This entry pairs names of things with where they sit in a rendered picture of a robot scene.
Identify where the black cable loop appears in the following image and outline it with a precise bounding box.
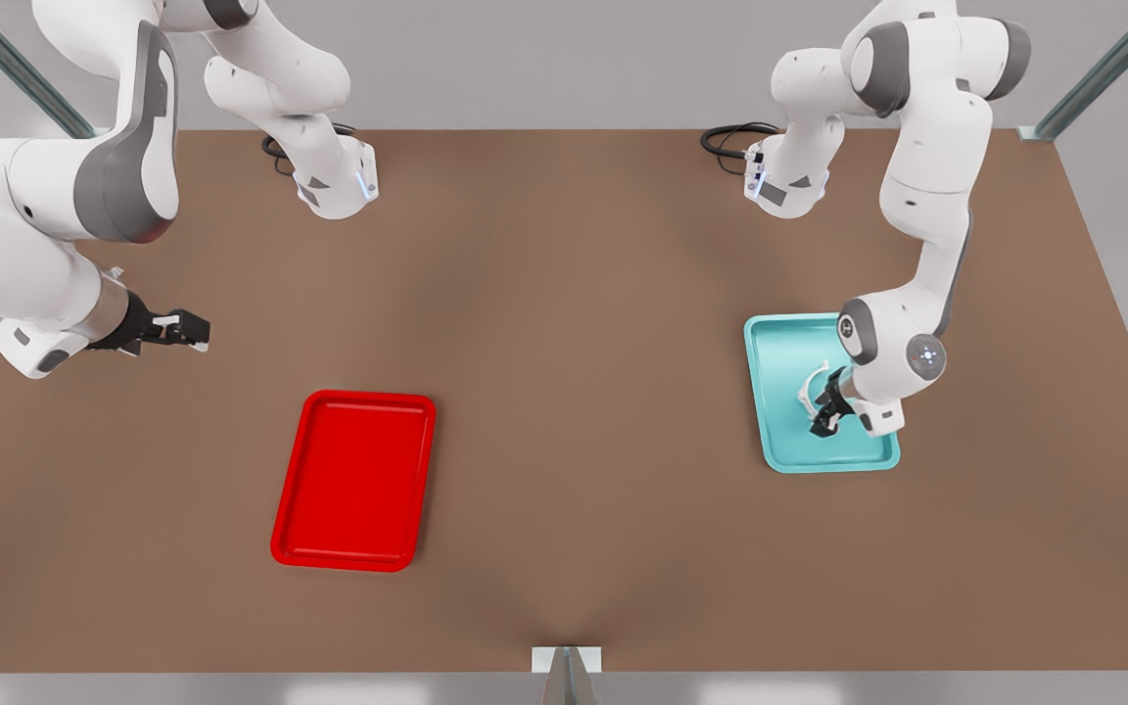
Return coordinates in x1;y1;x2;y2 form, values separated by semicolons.
700;122;783;177
261;123;357;177

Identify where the red rectangular tray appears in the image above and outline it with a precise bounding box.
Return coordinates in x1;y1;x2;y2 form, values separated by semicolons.
270;390;438;573

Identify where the white drainage pipe clamp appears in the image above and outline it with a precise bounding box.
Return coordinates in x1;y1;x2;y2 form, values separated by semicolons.
798;360;833;420

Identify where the teal rectangular tray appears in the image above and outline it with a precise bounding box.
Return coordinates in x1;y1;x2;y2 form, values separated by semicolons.
743;313;902;474

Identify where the silver frame post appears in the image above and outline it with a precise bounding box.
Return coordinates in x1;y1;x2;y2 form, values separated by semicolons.
532;646;602;705
1017;0;1128;144
0;0;100;140

